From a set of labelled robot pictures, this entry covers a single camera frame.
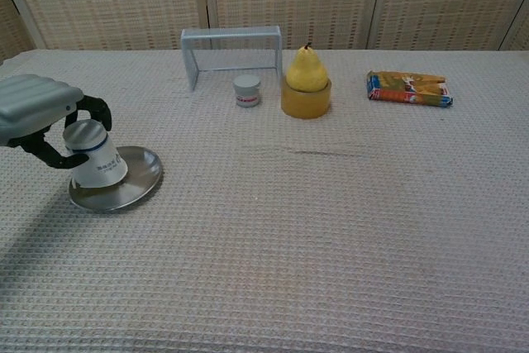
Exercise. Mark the light blue metal mesh rack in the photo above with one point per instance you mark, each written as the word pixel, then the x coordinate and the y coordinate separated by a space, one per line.
pixel 231 45

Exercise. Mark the round metal plate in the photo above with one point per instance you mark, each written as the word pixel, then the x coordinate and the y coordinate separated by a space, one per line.
pixel 136 179

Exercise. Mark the white paper cup blue stripe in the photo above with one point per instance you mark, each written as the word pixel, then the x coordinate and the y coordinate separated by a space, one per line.
pixel 97 158

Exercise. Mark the colourful snack packet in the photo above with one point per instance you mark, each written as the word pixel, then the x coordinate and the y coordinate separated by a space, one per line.
pixel 407 90

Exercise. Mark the small grey jar red label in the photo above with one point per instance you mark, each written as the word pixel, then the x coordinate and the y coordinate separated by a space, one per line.
pixel 247 92

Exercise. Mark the beige waffle weave tablecloth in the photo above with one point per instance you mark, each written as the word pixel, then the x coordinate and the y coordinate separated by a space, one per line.
pixel 289 225

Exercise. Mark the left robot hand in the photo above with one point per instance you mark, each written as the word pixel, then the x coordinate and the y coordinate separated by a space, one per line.
pixel 29 105

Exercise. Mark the amber packing tape roll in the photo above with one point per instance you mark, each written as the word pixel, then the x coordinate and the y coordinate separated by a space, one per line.
pixel 306 104

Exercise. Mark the yellow pear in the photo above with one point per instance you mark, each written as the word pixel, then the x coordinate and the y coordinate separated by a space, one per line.
pixel 306 72

